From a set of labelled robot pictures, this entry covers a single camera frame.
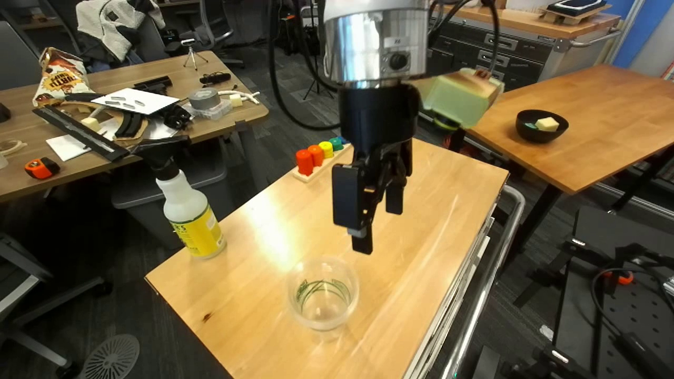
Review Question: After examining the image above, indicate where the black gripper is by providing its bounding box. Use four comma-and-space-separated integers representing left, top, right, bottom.
337, 82, 425, 256

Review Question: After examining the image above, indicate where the wooden block base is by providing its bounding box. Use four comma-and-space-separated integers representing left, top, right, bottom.
291, 141, 348, 184

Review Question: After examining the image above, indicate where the red toy block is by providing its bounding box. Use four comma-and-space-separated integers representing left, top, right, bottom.
292, 148, 316, 177

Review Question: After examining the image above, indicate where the black table leg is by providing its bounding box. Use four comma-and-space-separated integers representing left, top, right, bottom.
513, 183, 563, 262

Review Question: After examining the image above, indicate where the white bottle yellow label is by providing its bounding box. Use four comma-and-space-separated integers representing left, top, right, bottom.
152, 155, 229, 261

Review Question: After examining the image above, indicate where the black bowl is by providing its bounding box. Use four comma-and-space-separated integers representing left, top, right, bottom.
513, 106, 570, 144

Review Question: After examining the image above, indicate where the pale yellow food piece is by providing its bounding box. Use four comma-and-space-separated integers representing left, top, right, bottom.
535, 114, 561, 135

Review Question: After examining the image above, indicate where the black office chair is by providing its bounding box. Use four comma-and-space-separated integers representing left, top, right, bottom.
106, 135, 243, 213

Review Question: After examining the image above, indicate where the grey tape roll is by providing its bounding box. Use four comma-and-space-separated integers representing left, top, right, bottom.
187, 85, 224, 119

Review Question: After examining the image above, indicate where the small black desk item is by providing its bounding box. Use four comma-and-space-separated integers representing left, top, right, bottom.
197, 69, 234, 89

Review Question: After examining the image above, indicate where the black tool chest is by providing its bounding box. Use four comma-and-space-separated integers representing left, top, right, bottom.
427, 0, 622, 92

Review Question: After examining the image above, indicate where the flat black desk item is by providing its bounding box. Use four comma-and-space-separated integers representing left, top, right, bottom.
132, 74, 175, 95

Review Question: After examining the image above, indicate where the white paper sheet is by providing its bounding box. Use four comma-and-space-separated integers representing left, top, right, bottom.
90, 85, 178, 117

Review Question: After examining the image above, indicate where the black perforated breadboard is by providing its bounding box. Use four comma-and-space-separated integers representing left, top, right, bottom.
553, 209, 674, 379

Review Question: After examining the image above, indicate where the wooden tray with tablet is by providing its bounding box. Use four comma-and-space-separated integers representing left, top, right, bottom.
537, 0, 610, 28

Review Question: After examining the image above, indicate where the grey floor fan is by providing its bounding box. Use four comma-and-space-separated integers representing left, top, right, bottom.
73, 330, 142, 379

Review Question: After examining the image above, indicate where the long black bar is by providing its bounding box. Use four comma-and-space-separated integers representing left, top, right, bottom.
29, 102, 132, 164

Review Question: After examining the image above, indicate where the small white card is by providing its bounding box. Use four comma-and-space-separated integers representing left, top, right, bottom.
43, 133, 94, 164

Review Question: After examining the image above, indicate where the white cloth on chair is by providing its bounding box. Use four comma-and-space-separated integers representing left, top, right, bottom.
73, 0, 169, 62

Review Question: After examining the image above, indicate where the orange black tape measure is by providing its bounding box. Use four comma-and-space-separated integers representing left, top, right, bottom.
20, 155, 62, 183

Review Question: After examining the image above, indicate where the snack chips bag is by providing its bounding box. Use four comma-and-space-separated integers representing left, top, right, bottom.
29, 45, 94, 109

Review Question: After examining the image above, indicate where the grey office chair base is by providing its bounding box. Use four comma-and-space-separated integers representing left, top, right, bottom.
0, 229, 108, 371

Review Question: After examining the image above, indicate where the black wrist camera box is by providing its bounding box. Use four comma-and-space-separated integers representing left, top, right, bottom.
331, 161, 375, 231

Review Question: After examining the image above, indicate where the metal cart frame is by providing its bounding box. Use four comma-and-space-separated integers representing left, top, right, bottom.
402, 209, 496, 379

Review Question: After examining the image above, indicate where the chrome cart handle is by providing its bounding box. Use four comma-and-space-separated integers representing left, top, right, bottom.
439, 183, 529, 379

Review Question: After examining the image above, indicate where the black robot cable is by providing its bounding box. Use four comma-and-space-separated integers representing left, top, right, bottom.
264, 0, 343, 135

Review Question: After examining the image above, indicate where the orange handled clamp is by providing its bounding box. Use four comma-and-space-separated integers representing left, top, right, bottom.
599, 266, 638, 291

